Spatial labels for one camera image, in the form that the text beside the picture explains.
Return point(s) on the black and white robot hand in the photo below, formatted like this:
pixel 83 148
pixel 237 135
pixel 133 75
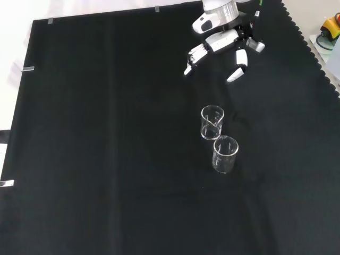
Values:
pixel 221 40

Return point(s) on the black bench cloth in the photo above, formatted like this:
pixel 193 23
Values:
pixel 106 132

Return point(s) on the clear glass beaker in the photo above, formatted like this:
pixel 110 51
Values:
pixel 225 156
pixel 212 125

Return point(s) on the yellow stop button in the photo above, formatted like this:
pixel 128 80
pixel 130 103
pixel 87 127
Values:
pixel 330 26

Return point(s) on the pale board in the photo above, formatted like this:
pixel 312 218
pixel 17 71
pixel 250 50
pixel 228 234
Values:
pixel 333 61

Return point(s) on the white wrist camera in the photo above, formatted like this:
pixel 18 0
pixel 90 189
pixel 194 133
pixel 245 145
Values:
pixel 205 24

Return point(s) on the black bar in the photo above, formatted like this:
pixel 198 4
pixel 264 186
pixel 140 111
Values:
pixel 4 136

